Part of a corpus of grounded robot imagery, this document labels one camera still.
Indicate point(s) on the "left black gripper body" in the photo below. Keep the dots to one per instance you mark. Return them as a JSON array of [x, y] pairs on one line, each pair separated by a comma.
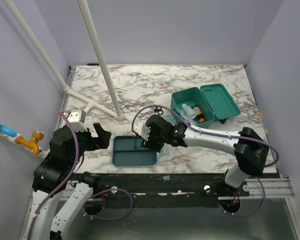
[[85, 142]]

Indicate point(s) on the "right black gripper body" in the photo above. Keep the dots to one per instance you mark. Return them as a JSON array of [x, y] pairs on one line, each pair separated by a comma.
[[151, 137]]

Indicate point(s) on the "teal bandage packet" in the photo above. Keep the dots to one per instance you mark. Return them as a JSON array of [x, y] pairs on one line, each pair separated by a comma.
[[164, 151]]

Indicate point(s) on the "teal divided tray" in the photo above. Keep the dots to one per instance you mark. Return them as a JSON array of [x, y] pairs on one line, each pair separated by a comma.
[[127, 151]]

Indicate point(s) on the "white plastic bottle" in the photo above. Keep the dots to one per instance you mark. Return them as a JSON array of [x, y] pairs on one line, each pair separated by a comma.
[[190, 113]]

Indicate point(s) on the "brown medicine bottle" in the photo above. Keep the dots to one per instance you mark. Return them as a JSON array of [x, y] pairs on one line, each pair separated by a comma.
[[199, 114]]

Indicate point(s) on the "teal medicine kit box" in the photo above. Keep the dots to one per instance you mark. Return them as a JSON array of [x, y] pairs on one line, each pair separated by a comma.
[[213, 101]]

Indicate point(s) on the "blue white gauze packet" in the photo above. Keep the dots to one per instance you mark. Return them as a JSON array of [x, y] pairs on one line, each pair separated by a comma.
[[170, 119]]

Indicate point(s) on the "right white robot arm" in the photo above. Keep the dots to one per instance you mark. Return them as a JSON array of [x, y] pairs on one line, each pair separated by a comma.
[[249, 149]]

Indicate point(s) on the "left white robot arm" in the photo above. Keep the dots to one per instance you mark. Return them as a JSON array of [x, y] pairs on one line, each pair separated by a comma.
[[50, 181]]

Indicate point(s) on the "orange blue pipe valve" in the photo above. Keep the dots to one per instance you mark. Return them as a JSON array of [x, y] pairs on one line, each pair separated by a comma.
[[31, 145]]

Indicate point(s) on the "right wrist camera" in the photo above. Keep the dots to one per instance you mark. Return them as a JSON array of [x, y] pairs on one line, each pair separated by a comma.
[[142, 130]]

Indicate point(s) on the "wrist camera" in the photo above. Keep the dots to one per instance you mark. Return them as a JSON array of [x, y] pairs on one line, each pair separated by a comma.
[[142, 130], [77, 120]]

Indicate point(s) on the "black handled scissors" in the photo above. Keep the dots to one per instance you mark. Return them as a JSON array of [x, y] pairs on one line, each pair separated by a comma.
[[158, 110]]

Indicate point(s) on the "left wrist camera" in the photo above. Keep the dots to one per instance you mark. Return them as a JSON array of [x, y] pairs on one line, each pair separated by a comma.
[[77, 120]]

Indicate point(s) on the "white pvc pipe frame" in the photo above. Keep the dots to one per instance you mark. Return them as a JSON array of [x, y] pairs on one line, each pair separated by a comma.
[[34, 47]]

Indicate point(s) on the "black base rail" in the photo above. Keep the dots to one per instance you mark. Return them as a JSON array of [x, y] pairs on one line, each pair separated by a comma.
[[162, 191]]

